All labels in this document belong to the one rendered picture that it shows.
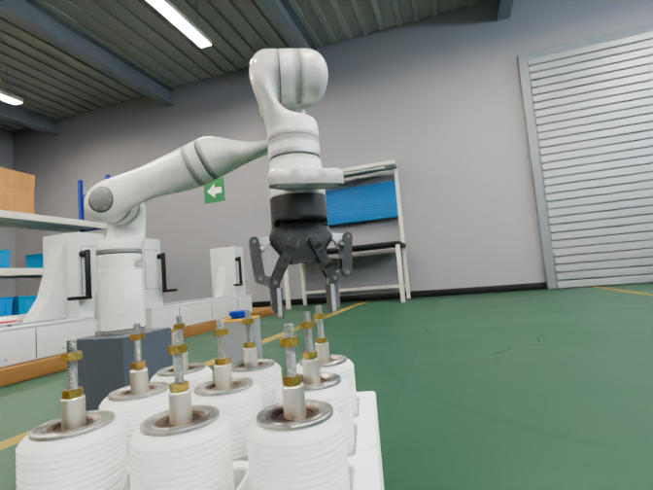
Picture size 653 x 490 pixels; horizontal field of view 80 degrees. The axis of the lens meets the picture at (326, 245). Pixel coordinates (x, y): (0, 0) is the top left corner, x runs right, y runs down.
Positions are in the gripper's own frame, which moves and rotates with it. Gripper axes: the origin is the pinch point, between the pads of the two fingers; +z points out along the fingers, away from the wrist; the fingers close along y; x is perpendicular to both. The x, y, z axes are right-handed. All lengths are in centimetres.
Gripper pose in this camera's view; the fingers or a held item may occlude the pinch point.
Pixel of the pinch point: (305, 304)
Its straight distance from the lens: 51.4
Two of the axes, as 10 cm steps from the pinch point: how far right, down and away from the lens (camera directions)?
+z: 0.8, 9.9, -0.9
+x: 2.5, -1.0, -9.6
